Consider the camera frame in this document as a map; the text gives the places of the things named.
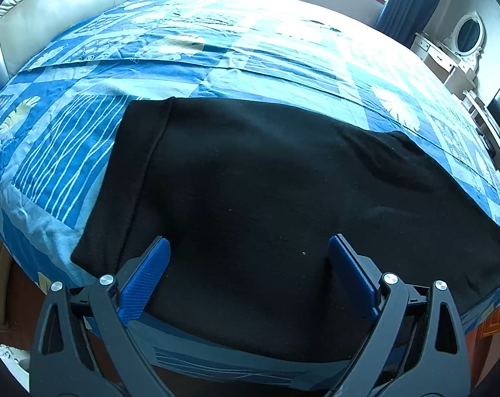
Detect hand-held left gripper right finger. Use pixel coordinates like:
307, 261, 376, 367
328, 234, 471, 397

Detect oval white framed mirror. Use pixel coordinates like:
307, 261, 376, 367
442, 10, 487, 58

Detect cream leather headboard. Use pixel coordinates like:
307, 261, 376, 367
0, 0, 195, 94

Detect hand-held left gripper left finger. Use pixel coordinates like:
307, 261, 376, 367
30, 237, 176, 397

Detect white television stand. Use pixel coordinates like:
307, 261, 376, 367
463, 90, 500, 174

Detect black pants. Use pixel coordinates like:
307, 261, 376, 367
70, 96, 500, 364

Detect blue patterned bedsheet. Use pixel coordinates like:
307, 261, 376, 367
0, 0, 500, 385

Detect dark blue curtain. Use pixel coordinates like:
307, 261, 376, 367
376, 0, 457, 48

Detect white dressing table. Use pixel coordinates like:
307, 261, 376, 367
411, 31, 480, 97

